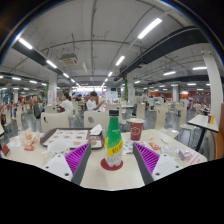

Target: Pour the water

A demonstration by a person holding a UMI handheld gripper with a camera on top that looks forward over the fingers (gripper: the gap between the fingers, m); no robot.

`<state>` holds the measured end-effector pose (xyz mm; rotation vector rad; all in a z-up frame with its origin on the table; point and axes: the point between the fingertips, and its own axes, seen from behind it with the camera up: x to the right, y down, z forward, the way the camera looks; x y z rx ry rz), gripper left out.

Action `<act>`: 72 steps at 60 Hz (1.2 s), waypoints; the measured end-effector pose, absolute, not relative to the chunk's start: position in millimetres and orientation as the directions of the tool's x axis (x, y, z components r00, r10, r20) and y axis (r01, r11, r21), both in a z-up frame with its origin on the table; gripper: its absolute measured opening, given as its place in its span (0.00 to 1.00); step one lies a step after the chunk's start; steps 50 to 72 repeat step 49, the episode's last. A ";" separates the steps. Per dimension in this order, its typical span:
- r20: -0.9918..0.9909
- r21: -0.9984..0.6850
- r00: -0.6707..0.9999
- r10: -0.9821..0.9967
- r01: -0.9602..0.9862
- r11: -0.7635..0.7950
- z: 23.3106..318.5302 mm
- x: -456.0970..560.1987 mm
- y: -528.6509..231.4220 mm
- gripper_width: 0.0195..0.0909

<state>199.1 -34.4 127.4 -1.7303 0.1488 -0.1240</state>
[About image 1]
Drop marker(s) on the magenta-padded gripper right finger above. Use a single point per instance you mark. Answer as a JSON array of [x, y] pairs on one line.
[[147, 160]]

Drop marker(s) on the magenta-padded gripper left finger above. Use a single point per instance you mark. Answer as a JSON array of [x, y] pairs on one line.
[[77, 160]]

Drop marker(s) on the green-labelled clear drink bottle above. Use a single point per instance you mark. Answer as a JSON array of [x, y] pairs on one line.
[[114, 140]]

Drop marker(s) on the printed paper leaflet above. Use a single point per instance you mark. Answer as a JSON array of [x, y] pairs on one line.
[[128, 146]]

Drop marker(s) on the brown food tray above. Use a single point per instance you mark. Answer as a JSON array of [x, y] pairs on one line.
[[66, 136]]

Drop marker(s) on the flat round red coaster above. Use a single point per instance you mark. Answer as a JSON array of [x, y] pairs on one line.
[[105, 165]]

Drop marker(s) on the red paper cup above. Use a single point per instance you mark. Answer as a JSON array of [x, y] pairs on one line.
[[136, 130]]

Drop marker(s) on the white paper napkin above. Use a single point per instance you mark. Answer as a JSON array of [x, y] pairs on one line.
[[96, 130]]

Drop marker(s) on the beige canteen chairs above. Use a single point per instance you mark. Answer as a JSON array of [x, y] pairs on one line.
[[55, 120]]

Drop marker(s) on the crumpled food wrapper bag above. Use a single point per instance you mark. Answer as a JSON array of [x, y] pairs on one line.
[[29, 138]]

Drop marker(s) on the person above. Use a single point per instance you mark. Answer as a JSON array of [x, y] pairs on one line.
[[36, 108], [67, 106], [91, 104]]

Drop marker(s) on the beige side table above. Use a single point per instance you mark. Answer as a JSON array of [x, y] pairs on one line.
[[203, 120]]

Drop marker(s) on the ceiling air conditioner unit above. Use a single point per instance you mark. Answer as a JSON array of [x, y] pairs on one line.
[[69, 59]]

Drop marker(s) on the ceiling strip lights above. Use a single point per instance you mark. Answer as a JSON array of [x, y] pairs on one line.
[[150, 28]]

